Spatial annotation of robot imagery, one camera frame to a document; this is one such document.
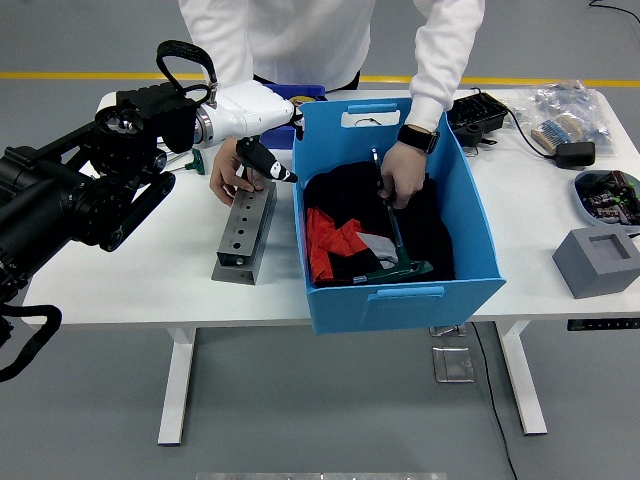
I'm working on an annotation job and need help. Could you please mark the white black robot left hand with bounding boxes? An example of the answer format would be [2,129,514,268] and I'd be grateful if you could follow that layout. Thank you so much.
[209,81,307,184]

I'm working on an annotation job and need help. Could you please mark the person's left hand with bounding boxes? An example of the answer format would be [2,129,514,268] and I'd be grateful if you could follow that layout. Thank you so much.
[377,139,431,210]

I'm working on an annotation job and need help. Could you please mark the person's right hand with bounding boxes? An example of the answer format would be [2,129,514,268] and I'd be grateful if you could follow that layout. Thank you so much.
[208,137,266,207]

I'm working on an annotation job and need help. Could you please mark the grey metal tool holder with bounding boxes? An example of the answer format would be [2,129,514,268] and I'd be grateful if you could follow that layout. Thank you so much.
[211,178,278,287]

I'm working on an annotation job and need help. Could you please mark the large green T-handle hex key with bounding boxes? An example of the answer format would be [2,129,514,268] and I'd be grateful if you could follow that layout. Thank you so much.
[352,146,435,286]

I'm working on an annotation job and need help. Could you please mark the large blue plastic box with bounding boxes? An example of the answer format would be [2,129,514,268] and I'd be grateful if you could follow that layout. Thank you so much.
[291,97,507,336]

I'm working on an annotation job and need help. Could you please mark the black wrist watch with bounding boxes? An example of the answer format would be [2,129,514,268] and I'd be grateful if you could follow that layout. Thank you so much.
[396,123,441,155]

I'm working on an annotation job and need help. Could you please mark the black cloth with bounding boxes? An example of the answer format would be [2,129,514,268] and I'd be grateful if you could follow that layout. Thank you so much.
[303,160,456,287]

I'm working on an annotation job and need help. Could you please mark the small dark blue bin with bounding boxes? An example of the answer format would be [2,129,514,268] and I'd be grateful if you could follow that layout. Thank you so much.
[262,83,327,146]

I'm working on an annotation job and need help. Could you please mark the grey white cloth piece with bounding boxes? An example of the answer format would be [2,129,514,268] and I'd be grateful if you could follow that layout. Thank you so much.
[355,230,401,264]

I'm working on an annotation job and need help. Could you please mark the person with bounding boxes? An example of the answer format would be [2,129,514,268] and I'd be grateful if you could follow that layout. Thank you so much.
[178,0,486,132]

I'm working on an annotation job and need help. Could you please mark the black plastic tray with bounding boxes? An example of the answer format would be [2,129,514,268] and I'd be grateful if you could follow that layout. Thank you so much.
[448,91,510,149]

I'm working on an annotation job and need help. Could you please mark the red cloth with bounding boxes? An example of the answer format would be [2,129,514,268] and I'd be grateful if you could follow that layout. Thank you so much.
[305,207,364,284]

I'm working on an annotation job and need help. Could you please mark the beige resistor strip bundle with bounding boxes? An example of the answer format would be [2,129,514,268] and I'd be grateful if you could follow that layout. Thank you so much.
[530,113,585,155]

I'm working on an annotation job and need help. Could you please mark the clear plastic parts bags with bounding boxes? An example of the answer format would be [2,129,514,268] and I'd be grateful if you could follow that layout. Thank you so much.
[507,79,615,156]

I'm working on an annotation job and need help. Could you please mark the black power adapter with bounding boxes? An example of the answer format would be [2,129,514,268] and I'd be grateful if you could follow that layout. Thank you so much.
[555,142,597,170]

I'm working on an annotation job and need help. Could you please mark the yellow floor tape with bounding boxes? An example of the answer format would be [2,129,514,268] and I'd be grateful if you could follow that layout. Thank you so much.
[0,71,640,89]

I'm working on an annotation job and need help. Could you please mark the light blue dish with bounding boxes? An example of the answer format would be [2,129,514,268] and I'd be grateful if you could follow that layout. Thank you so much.
[572,169,640,227]

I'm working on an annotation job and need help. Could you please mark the large metal floor plate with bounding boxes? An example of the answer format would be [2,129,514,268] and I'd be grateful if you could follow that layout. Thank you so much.
[432,346,475,384]

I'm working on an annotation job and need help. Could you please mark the grey block with square recess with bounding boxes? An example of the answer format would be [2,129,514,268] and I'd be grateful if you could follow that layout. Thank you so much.
[551,227,640,300]

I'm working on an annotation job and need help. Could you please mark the pile of dark capacitors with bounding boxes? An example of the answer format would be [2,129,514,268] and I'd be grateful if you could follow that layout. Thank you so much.
[577,170,640,225]

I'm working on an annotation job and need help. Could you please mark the white table leg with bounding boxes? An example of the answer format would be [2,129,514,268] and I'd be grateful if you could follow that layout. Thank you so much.
[494,320,549,436]
[157,327,197,447]

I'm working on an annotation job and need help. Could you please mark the black table control panel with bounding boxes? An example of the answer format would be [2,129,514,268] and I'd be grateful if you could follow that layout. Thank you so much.
[566,317,640,332]

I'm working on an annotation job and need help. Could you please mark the black adapter cable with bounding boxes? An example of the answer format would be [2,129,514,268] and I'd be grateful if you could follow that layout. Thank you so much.
[504,107,560,161]

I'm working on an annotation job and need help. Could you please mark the black floor cable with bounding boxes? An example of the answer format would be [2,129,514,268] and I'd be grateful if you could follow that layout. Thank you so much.
[469,322,519,480]

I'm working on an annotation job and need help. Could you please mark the thin black background cable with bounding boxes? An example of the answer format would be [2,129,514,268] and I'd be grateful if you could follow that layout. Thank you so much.
[588,0,640,21]

